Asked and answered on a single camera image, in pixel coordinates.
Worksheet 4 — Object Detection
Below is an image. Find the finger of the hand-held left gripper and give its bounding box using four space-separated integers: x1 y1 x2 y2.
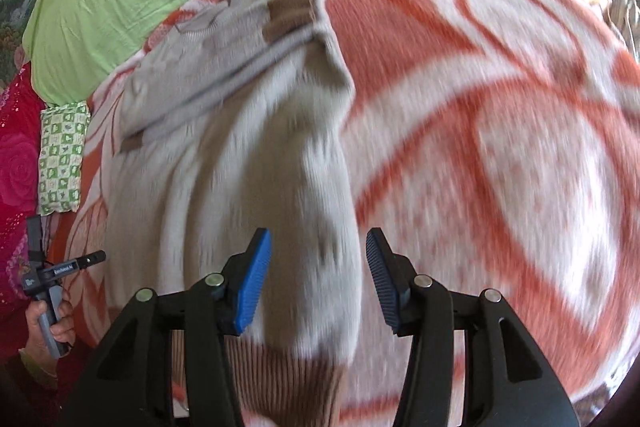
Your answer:
75 250 107 270

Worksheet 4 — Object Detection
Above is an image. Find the orange and white blanket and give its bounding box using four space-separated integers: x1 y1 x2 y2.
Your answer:
47 0 640 427

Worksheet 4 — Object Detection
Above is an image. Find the green checkered small pillow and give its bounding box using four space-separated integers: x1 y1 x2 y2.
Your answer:
37 101 92 217

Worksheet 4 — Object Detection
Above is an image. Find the person's left forearm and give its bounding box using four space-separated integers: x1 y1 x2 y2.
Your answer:
0 347 61 413

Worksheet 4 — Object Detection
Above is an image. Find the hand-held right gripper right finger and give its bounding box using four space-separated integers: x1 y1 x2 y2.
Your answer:
365 227 583 427

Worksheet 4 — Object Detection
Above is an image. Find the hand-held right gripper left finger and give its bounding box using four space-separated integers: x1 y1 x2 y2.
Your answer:
57 227 273 427

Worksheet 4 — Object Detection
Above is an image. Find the person's left hand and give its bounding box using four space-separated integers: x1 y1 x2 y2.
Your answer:
26 287 77 360

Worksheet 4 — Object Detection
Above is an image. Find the red rose print cloth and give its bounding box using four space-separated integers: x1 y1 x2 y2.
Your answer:
0 62 96 388

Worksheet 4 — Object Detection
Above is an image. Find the grey knitted sweater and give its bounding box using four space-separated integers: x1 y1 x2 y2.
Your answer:
102 0 363 427

